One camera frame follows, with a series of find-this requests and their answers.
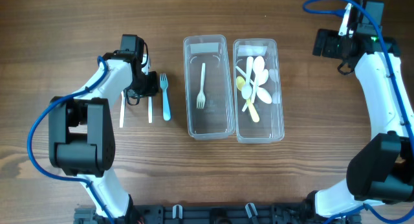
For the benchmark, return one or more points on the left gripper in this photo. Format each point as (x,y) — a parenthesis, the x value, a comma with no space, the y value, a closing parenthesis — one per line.
(152,90)

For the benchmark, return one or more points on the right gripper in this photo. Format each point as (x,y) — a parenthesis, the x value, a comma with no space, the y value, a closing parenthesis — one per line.
(328,50)

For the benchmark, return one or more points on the light blue plastic fork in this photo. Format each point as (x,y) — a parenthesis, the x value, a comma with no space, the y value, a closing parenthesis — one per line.
(165,101)

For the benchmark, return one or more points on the white long plastic fork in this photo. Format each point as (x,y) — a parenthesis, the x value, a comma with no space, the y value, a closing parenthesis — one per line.
(150,110)

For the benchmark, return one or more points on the white upside-down plastic fork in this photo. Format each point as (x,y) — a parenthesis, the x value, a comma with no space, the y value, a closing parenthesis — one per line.
(201,96)

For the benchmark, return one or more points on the large white plastic spoon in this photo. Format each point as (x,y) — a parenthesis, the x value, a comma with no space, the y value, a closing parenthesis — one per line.
(258,66)

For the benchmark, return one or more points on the white upside-down plastic spoon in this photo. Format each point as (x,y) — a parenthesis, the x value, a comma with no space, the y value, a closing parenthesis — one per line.
(263,95)

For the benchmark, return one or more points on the white thick-handled plastic spoon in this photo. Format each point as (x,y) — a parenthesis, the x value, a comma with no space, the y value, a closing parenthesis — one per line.
(247,88)

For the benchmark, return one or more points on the yellow plastic spoon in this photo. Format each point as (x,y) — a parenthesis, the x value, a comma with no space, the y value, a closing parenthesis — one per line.
(240,82)

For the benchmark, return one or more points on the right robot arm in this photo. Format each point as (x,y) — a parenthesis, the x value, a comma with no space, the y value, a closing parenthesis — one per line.
(382,172)

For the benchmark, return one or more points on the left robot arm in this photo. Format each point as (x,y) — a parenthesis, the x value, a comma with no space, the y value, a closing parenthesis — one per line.
(81,137)

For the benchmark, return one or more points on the left clear plastic container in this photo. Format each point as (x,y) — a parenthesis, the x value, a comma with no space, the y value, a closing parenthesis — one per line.
(216,119)

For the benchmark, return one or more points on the clear plastic container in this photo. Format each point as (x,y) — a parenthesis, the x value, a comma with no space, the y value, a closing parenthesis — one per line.
(216,119)
(270,127)

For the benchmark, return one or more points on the right clear plastic container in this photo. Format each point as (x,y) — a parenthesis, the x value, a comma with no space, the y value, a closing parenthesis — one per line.
(270,127)

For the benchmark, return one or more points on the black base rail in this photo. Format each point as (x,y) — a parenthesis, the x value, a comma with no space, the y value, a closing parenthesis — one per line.
(276,213)

